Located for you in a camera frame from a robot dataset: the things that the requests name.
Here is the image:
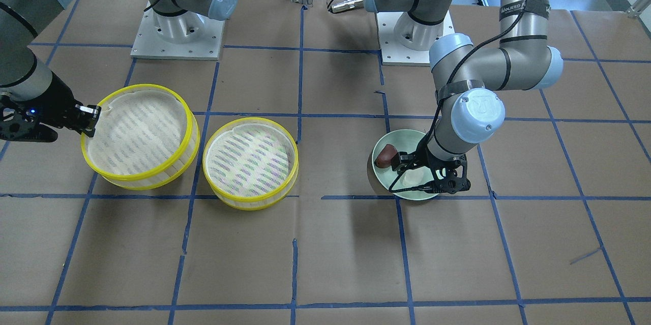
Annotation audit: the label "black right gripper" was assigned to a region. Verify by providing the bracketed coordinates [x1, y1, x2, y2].
[1, 78, 102, 142]

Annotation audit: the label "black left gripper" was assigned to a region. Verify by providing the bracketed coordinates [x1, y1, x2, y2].
[391, 152, 470, 194]

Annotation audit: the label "white bun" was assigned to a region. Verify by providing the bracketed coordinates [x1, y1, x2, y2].
[399, 166, 433, 189]

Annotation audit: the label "brown bun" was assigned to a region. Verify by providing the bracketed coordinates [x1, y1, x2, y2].
[374, 143, 398, 169]

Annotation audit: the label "yellow bamboo steamer layer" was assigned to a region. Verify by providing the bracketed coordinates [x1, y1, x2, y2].
[80, 84, 200, 190]

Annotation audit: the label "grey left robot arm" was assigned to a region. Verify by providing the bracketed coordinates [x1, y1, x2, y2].
[363, 0, 563, 200]

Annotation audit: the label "yellow bamboo steamer base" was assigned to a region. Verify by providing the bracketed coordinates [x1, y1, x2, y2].
[202, 117, 299, 211]

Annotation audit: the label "light green plate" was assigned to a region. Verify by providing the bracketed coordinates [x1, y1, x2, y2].
[371, 129, 439, 201]

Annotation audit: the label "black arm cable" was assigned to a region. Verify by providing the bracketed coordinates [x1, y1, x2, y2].
[389, 0, 540, 193]

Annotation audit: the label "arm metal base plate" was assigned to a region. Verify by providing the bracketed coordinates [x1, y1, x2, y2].
[130, 10, 226, 61]
[376, 12, 454, 66]

